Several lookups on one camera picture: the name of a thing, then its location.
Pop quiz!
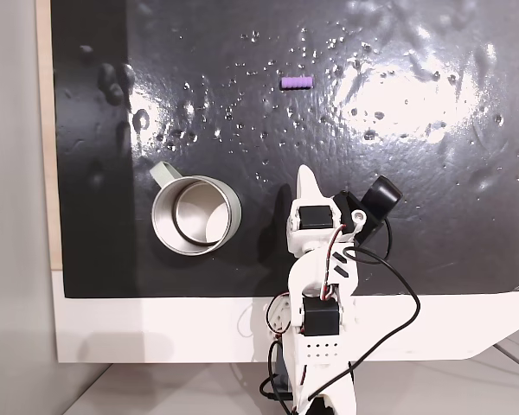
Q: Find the purple ribbed pen grip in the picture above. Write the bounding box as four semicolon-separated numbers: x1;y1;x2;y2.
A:
280;75;314;91

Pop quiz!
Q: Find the glossy black mat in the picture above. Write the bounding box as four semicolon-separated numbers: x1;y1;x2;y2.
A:
50;0;519;299

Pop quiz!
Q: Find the white board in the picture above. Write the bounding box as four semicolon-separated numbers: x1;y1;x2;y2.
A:
51;268;519;364

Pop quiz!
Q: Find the light wooden strip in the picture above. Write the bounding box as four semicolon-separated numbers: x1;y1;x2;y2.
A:
35;0;62;272

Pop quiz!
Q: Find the red and white motor wire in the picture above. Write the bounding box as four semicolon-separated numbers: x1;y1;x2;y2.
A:
318;224;348;303

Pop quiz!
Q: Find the black oval camera box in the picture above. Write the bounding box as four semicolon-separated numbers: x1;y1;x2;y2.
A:
344;176;405;248

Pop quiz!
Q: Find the steel mug, pale green handle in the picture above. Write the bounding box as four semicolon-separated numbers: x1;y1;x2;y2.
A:
149;161;243;256

